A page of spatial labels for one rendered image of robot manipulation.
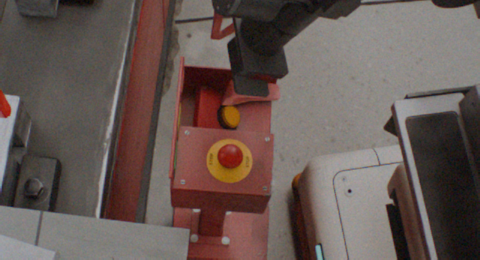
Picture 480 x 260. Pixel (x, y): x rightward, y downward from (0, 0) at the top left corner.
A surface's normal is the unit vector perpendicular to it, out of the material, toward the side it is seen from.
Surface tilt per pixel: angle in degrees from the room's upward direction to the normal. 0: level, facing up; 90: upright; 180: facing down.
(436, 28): 0
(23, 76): 0
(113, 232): 0
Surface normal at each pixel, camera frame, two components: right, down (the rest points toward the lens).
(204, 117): 0.62, -0.25
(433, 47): 0.07, -0.36
